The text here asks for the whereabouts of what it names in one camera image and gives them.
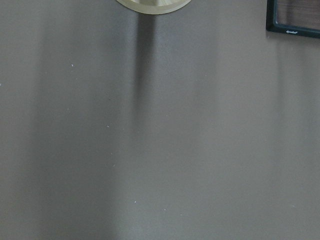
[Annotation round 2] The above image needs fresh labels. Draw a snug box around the wooden stand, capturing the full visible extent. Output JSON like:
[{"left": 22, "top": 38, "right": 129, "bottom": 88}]
[{"left": 117, "top": 0, "right": 191, "bottom": 15}]

